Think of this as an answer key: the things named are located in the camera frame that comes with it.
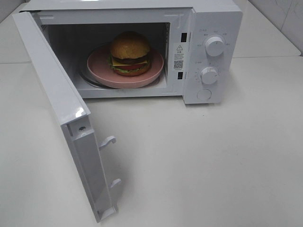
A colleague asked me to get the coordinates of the pink speckled plate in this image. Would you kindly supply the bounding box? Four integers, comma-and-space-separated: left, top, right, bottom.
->
87, 45, 164, 88

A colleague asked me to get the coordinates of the toy burger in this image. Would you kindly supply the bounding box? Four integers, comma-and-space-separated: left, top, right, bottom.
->
109, 31, 151, 76

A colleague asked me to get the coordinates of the white microwave oven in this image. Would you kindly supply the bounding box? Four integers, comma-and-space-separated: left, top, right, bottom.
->
20, 0, 242, 104

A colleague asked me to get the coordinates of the microwave warning label sticker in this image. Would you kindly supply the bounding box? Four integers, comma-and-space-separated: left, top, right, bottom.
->
173, 43, 186, 70

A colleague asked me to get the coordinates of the round white door button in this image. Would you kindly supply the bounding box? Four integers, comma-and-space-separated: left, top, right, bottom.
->
197, 89, 212, 100

